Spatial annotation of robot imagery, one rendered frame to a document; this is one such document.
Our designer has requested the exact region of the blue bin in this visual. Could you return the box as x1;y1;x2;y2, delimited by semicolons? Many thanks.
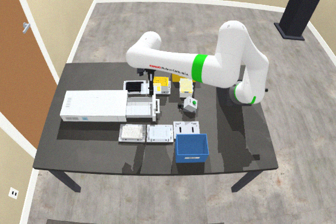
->
175;134;209;163

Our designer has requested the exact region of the yellow waste bin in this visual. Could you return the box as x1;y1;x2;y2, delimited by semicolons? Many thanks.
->
172;74;185;82

